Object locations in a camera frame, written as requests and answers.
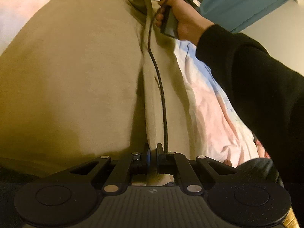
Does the tan t-shirt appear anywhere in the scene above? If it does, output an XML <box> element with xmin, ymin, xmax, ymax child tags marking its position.
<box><xmin>1</xmin><ymin>0</ymin><xmax>206</xmax><ymax>177</ymax></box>

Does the black sleeve forearm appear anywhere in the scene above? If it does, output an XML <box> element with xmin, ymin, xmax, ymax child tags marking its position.
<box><xmin>196</xmin><ymin>25</ymin><xmax>303</xmax><ymax>224</ymax></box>

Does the right human hand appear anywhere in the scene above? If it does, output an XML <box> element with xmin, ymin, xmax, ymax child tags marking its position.
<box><xmin>156</xmin><ymin>0</ymin><xmax>214</xmax><ymax>46</ymax></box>

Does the blue curtain right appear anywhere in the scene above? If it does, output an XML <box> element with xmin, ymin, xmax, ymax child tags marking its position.
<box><xmin>198</xmin><ymin>0</ymin><xmax>289</xmax><ymax>32</ymax></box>

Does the black cable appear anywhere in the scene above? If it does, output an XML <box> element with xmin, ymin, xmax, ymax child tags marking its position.
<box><xmin>147</xmin><ymin>0</ymin><xmax>181</xmax><ymax>154</ymax></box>

